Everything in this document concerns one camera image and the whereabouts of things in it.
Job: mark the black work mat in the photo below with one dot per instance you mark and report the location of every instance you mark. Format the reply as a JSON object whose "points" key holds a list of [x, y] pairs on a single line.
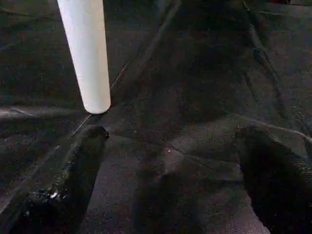
{"points": [[195, 97]]}

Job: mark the white plastic table leg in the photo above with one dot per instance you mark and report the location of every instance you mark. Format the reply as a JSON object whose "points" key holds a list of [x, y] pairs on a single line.
{"points": [[87, 53]]}

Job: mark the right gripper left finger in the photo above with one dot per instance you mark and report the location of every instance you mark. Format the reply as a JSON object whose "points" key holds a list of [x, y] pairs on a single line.
{"points": [[58, 190]]}

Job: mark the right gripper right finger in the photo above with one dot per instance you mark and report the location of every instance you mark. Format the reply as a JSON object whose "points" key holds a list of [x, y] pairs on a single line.
{"points": [[278, 180]]}

